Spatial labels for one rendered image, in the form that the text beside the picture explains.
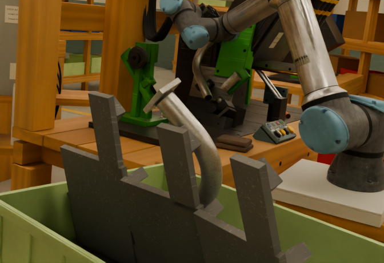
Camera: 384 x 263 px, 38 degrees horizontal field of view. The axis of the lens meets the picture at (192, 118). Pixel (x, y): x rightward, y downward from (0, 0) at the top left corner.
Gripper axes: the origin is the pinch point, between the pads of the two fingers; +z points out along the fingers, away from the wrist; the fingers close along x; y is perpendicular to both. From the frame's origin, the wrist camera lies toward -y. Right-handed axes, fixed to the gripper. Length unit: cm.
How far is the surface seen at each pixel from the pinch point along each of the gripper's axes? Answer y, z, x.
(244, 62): 3.4, 2.6, -14.1
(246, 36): 9.0, 2.6, -6.2
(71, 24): -31, -38, 16
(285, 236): 13, -74, -85
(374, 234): 19, -35, -89
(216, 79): -9.3, 4.6, -11.6
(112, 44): -28.7, -21.3, 11.6
